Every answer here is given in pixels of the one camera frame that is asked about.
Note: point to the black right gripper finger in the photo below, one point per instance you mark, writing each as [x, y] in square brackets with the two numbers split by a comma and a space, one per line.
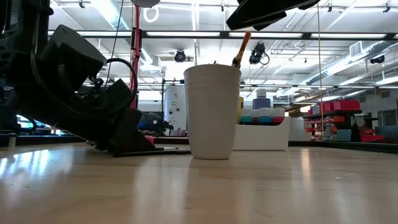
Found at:
[270, 22]
[264, 12]

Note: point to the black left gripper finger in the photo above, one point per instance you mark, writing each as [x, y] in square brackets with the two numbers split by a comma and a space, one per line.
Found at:
[130, 133]

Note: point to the black silver-ferrule paintbrush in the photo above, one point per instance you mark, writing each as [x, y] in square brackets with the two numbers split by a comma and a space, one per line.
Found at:
[171, 148]
[174, 152]

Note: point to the large periwinkle blue paint bottle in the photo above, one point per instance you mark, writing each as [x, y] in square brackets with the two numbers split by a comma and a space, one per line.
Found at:
[261, 104]

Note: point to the white plastic cup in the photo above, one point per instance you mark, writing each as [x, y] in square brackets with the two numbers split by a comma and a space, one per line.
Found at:
[212, 112]

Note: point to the large yellow paint bottle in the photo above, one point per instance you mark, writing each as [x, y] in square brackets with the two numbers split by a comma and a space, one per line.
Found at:
[240, 109]

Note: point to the small cyan paint bottle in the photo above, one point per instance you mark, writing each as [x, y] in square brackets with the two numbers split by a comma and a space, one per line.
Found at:
[265, 120]

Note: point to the small dark red paint bottle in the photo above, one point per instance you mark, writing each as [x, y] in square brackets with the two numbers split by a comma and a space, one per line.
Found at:
[255, 120]

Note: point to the white cylindrical tank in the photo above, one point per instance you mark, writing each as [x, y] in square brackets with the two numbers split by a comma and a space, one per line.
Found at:
[174, 105]

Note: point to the red desk lamp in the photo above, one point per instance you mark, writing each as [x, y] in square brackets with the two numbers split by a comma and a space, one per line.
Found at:
[136, 40]

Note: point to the white cabinet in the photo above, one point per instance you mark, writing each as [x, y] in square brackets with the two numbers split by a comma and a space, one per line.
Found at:
[298, 129]

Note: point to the red bin shelf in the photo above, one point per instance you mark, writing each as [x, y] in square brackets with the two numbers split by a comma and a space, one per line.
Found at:
[345, 105]

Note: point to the white plastic caddy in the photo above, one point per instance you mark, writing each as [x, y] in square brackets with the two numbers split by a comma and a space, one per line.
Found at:
[264, 137]

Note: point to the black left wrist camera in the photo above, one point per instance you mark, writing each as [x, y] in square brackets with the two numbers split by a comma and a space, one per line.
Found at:
[71, 53]

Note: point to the black metal rack frame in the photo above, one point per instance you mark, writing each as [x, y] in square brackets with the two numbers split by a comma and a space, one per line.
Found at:
[171, 81]

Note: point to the short white post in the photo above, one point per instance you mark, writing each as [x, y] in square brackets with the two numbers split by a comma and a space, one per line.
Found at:
[12, 141]

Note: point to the overhead frame bar with lights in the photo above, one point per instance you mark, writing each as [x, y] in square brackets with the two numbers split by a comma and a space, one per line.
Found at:
[186, 31]

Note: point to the silver ceiling duct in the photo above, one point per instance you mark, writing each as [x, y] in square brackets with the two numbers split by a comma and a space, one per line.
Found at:
[351, 59]

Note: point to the round black ceiling camera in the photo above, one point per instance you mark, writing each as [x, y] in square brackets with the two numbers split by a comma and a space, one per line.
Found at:
[179, 56]

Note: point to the small black ceiling camera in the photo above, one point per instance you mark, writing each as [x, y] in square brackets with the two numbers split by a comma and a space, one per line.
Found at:
[377, 59]

